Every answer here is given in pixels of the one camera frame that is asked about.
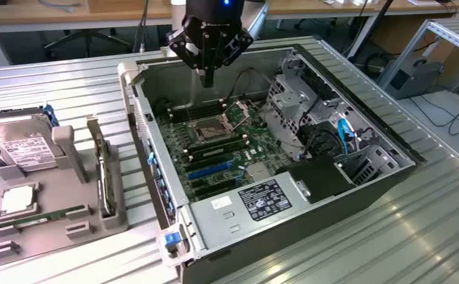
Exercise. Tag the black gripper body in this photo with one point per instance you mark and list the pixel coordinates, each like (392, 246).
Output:
(213, 14)

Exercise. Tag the graphics card with metal bracket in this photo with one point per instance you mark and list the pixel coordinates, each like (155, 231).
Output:
(105, 177)

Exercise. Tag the black RAM slot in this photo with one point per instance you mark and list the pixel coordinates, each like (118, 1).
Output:
(193, 108)
(197, 115)

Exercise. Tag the black office chair base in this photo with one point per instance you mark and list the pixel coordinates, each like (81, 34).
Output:
(304, 23)
(86, 38)

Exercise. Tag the thin locking lever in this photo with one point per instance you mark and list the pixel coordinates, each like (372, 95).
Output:
(188, 114)

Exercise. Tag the silver drive cage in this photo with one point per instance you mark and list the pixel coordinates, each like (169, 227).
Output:
(288, 97)

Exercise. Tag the metal socket cover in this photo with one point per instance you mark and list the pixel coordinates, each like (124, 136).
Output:
(235, 114)

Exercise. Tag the black side panel latch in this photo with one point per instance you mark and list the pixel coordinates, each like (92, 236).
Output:
(148, 117)

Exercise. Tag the CPU socket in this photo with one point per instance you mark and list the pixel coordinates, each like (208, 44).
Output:
(211, 130)

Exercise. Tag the wooden desk white legs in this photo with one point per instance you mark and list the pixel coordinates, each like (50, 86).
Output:
(36, 14)
(332, 10)

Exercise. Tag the green motherboard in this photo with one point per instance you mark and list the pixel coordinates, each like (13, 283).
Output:
(252, 148)

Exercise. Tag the black stand pole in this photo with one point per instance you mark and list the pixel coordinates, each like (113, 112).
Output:
(371, 29)

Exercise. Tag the blue slot clip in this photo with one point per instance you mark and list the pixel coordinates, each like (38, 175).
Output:
(149, 158)
(167, 199)

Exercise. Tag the black expansion slot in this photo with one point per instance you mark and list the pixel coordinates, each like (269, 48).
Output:
(217, 190)
(205, 164)
(213, 183)

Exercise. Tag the hard drive in blue caddy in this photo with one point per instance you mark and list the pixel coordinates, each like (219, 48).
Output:
(50, 115)

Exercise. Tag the blue expansion slot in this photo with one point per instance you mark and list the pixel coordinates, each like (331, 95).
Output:
(209, 172)

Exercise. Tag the silver chipset heatsink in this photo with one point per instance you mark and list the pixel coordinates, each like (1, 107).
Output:
(259, 171)

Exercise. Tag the black air shroud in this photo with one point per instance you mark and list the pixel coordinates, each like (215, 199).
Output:
(316, 177)

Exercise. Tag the silver hard disk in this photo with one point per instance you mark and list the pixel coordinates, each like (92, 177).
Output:
(20, 142)

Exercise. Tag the silver disk bay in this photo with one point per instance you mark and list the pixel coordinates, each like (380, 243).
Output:
(371, 165)

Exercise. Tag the grey power supply unit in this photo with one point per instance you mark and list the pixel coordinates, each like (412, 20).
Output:
(221, 225)

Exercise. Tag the grey parts rack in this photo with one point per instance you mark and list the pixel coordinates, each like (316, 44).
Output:
(56, 207)

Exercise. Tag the blue case latch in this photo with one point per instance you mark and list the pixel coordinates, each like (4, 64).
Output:
(171, 239)

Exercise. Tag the open black PC case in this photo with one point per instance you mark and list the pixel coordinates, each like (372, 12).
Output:
(332, 227)

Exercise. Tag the silver CPU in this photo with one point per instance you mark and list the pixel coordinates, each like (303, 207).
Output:
(16, 199)

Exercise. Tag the green RAM stick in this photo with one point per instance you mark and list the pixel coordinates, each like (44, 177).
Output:
(36, 219)

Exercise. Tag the aluminium profile frame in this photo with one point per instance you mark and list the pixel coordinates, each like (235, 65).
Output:
(450, 32)

